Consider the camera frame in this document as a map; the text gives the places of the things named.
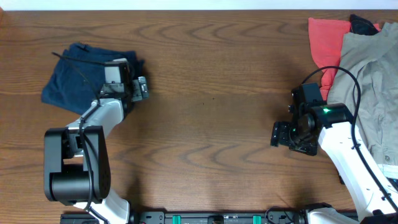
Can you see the navy blue shorts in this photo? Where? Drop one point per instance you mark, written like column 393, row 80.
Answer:
column 75, row 83

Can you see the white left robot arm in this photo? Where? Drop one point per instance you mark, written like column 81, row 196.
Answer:
column 76, row 165

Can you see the coral red garment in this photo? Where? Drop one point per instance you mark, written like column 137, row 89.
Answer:
column 326, row 42

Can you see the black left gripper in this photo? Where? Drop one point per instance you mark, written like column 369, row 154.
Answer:
column 135, row 90

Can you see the khaki grey shirt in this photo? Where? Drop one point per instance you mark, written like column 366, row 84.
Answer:
column 369, row 70

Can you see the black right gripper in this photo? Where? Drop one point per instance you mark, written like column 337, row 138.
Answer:
column 282, row 134

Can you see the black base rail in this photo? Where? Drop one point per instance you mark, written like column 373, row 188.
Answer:
column 317, row 213

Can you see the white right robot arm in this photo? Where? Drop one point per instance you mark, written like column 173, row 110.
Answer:
column 332, row 129

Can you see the black garment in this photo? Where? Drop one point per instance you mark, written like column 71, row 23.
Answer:
column 362, row 26

